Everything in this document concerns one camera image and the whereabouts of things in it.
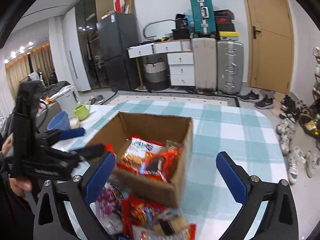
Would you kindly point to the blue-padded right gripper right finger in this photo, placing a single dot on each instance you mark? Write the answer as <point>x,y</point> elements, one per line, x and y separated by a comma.
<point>280,216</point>

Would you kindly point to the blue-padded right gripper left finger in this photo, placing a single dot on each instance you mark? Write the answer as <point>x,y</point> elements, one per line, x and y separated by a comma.
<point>51,217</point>

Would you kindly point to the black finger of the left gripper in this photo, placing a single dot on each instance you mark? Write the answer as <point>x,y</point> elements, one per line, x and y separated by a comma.
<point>89,152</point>

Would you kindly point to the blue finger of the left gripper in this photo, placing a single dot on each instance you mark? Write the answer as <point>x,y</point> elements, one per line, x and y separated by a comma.
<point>54,136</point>

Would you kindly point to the cardboard SF Express box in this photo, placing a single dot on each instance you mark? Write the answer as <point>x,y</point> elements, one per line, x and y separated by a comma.
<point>171,130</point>

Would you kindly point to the white chip bag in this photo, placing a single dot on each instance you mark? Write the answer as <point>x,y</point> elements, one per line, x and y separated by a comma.
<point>138,150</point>

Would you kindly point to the red triangular snack bag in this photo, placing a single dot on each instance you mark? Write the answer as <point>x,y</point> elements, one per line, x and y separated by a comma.
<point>138,212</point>

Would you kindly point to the person's left hand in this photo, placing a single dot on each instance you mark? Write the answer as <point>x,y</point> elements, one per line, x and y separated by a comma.
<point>18,185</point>

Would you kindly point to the blue plastic bowl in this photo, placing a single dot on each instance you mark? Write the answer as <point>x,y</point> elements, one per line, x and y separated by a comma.
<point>60,121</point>

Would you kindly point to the green watering can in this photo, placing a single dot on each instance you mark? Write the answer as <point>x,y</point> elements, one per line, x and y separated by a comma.
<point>82,111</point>

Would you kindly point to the red snack packet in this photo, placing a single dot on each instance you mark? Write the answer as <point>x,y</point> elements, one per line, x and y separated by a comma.
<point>158,166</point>

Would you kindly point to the white sneakers pile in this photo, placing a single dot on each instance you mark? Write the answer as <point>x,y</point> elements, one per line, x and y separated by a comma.
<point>299,143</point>

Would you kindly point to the woven laundry basket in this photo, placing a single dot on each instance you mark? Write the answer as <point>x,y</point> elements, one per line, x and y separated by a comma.
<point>156,75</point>

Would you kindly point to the checked teal tablecloth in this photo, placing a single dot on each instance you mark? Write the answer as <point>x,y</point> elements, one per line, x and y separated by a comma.
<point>245,134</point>

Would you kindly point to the black sneaker pair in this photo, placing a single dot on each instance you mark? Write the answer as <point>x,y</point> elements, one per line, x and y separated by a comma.
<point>252,97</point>

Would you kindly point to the black refrigerator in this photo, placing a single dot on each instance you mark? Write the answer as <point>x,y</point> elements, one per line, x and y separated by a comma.
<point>117,33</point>

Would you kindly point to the dark glass cabinet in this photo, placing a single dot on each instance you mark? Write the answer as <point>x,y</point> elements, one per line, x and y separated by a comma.
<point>88,13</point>

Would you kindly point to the white drawer desk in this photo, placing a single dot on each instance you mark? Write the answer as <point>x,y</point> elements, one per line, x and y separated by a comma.
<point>180,59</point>

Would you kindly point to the beige suitcase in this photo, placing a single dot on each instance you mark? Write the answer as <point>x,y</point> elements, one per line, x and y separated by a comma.
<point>205,63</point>

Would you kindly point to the silver aluminium suitcase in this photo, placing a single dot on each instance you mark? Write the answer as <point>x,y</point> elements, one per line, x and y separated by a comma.
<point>230,65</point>

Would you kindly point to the teal suitcase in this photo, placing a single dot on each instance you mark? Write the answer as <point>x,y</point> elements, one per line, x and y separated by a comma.
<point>204,19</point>

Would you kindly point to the stack of shoe boxes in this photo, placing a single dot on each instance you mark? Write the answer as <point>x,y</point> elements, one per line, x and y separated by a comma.
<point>225,26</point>

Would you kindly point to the wooden door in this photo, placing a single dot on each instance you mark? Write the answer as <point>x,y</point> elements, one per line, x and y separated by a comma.
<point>270,44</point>

